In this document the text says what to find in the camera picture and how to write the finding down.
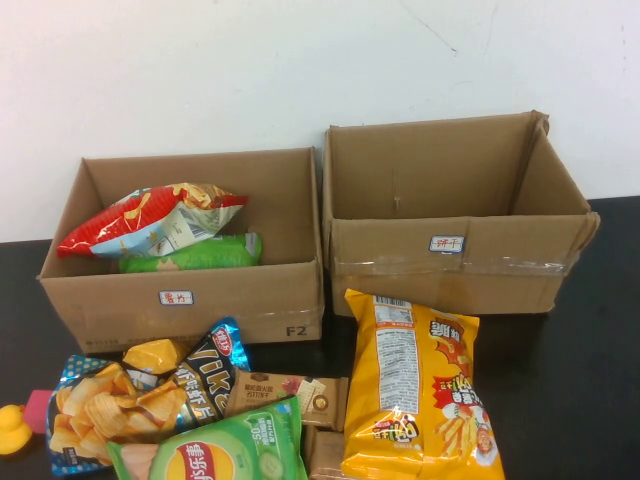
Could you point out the blue ridged chips bag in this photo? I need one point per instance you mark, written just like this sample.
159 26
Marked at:
95 410

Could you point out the cardboard box with F2 print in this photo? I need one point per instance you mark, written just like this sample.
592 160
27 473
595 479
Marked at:
250 300

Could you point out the small yellow snack bag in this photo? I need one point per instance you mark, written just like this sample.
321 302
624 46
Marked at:
150 352

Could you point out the red potato chips bag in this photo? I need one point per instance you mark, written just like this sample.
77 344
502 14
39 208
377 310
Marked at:
130 220

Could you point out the plain brown cracker packet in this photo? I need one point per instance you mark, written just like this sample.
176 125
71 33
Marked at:
325 450

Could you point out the pink block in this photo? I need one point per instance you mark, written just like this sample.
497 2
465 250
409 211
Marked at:
39 407

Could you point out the large yellow fries snack bag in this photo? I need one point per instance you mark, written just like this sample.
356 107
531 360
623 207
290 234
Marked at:
400 380

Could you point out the green cucumber Lays bag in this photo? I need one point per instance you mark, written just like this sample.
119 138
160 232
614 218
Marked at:
225 450

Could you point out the yellow rubber duck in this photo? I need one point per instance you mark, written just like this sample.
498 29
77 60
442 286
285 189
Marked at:
12 430

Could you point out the brown soda cracker packet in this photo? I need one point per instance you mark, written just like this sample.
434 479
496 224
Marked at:
280 392

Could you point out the taped cardboard box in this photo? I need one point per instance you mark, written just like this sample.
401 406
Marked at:
400 280

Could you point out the green chips bag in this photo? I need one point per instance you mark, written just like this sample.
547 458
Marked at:
210 255

